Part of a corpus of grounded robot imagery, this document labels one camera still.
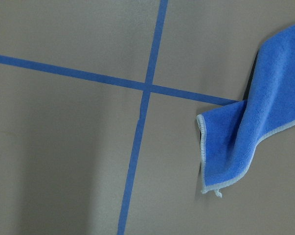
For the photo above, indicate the blue microfiber towel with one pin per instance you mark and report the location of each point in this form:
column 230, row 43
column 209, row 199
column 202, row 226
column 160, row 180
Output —
column 229, row 135

